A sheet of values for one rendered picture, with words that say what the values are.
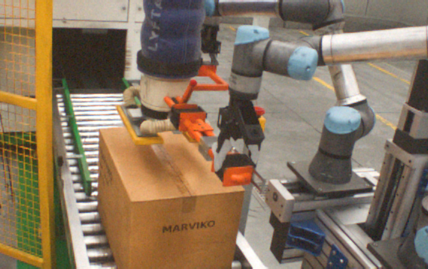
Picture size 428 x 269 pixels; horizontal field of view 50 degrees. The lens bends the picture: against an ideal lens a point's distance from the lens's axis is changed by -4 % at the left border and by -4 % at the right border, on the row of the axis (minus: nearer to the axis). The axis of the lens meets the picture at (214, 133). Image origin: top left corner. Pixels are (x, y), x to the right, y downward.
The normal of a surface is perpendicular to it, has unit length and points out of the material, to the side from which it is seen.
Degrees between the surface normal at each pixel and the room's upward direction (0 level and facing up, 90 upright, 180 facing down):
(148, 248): 90
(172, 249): 90
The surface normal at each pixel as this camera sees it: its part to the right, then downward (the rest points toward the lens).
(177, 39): 0.15, 0.14
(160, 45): -0.24, 0.09
